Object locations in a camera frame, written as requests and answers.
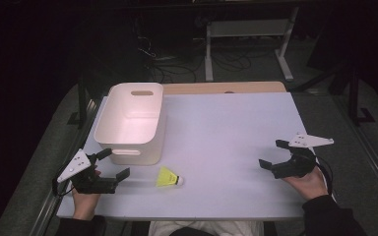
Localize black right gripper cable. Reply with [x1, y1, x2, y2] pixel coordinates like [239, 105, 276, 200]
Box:
[314, 156, 335, 197]

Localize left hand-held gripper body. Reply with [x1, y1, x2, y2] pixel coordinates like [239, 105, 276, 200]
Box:
[56, 148, 119, 195]

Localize black metal stand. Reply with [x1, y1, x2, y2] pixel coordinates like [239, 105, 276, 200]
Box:
[290, 61, 377, 128]
[66, 74, 91, 130]

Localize white metal table frame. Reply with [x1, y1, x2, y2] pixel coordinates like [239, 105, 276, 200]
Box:
[205, 6, 300, 83]

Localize black cables on floor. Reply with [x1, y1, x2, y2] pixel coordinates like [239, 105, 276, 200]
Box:
[133, 32, 255, 84]

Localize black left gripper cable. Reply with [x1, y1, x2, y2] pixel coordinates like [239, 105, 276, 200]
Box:
[51, 178, 76, 198]

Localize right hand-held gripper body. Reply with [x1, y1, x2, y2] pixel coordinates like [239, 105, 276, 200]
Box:
[270, 132, 335, 180]

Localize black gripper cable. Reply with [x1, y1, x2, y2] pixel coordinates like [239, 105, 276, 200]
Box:
[51, 178, 76, 198]
[314, 156, 335, 197]

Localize white plastic storage bin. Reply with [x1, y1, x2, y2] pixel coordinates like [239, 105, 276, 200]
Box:
[94, 82, 167, 166]

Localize metal rail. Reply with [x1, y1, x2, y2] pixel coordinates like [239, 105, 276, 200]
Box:
[334, 94, 378, 210]
[29, 97, 100, 236]

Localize wooden desk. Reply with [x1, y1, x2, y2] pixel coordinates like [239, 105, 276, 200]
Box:
[107, 81, 287, 96]

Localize person's light clothing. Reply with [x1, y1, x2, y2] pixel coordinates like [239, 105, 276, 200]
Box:
[148, 219, 266, 236]

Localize person's left hand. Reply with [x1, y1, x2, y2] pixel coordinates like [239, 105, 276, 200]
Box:
[71, 168, 102, 221]

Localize person's right hand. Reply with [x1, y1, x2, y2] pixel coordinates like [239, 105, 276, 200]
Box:
[282, 165, 329, 202]

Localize yellow shuttlecock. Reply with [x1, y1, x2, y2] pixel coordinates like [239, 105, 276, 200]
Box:
[156, 165, 185, 189]

